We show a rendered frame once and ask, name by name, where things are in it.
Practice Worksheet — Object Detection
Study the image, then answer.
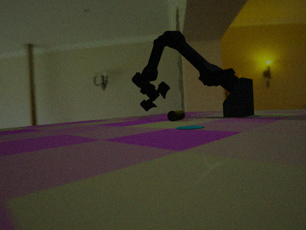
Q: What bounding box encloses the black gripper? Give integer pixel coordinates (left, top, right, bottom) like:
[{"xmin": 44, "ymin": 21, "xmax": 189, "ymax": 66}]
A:
[{"xmin": 140, "ymin": 81, "xmax": 170, "ymax": 111}]

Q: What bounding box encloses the yellow cylinder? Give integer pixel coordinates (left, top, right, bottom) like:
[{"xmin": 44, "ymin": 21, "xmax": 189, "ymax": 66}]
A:
[{"xmin": 167, "ymin": 110, "xmax": 185, "ymax": 121}]

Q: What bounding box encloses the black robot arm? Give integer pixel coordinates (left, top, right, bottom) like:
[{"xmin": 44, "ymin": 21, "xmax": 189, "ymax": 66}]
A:
[{"xmin": 132, "ymin": 31, "xmax": 239, "ymax": 95}]

